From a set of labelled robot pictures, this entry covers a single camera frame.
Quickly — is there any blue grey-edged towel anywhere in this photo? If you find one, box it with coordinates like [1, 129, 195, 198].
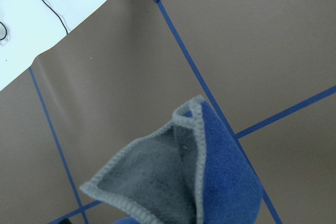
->
[80, 96, 263, 223]

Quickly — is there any thin black cable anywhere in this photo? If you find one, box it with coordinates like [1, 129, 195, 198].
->
[0, 0, 69, 41]

